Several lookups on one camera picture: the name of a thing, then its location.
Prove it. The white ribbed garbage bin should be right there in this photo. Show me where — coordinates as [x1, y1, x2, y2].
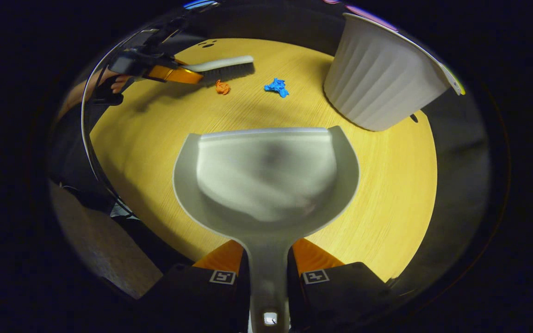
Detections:
[323, 12, 466, 132]

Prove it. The white dustpan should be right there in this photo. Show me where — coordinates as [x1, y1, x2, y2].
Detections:
[173, 125, 360, 333]

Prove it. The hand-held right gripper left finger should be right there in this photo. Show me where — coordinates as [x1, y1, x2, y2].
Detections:
[137, 238, 251, 333]

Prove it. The blue paper trash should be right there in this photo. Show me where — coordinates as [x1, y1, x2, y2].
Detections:
[264, 77, 290, 99]

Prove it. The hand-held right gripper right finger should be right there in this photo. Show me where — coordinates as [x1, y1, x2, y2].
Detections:
[287, 238, 397, 333]

